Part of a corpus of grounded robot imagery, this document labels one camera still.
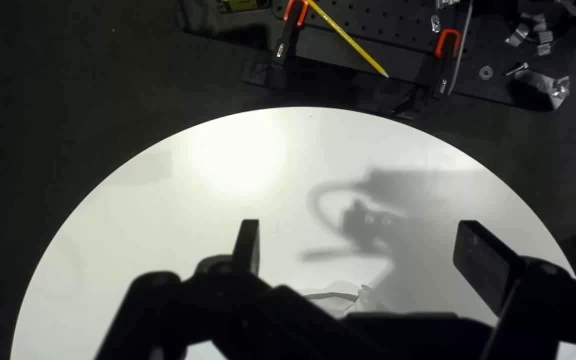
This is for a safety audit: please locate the yellow pencil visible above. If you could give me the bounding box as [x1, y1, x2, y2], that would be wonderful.
[311, 0, 393, 79]

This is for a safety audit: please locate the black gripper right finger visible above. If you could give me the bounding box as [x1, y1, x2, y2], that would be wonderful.
[452, 219, 576, 360]

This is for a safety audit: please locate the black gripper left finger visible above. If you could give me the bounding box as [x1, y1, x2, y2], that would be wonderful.
[94, 218, 385, 360]

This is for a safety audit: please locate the orange handled clamp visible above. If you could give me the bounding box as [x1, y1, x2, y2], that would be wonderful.
[274, 0, 314, 65]
[433, 26, 464, 95]

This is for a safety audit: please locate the small metal bracket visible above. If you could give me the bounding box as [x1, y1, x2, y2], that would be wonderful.
[533, 14, 559, 58]
[504, 21, 534, 48]

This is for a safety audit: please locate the black perforated breadboard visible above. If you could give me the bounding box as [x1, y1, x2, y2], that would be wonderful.
[180, 0, 576, 112]

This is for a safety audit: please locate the large metal bracket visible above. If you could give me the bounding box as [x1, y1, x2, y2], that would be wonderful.
[507, 59, 574, 112]

